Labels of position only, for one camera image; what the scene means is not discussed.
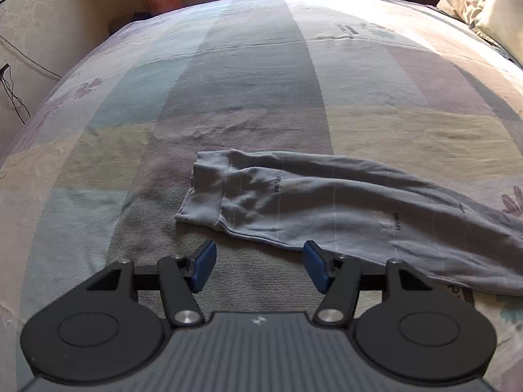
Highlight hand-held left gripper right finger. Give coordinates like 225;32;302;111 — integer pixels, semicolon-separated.
303;240;431;327

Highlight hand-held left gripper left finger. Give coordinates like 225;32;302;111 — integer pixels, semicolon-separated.
86;239;217;327

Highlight grey printed pants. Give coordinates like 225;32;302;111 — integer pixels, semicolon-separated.
175;149;523;297

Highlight patterned bed sheet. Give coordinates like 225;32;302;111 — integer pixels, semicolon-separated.
0;0;523;392

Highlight patterned cream pillow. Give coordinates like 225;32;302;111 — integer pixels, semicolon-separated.
436;0;493;29

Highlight cream printed pillow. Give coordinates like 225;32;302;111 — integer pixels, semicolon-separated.
474;0;523;68

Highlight black wall cables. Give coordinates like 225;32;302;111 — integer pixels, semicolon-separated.
0;35;63;126

